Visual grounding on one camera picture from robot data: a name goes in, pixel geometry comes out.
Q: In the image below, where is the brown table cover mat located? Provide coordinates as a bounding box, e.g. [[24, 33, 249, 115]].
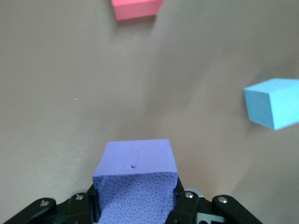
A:
[[0, 0, 299, 224]]

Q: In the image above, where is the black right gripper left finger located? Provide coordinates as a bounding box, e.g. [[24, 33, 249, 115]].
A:
[[0, 184, 101, 224]]

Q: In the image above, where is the red foam block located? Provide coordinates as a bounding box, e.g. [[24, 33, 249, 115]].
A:
[[110, 0, 165, 21]]

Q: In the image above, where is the purple foam block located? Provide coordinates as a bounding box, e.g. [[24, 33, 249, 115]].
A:
[[92, 139, 180, 224]]

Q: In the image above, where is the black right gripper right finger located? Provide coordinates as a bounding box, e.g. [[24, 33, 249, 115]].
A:
[[167, 181, 263, 224]]

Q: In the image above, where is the blue foam block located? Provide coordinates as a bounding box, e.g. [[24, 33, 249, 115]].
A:
[[243, 78, 299, 131]]

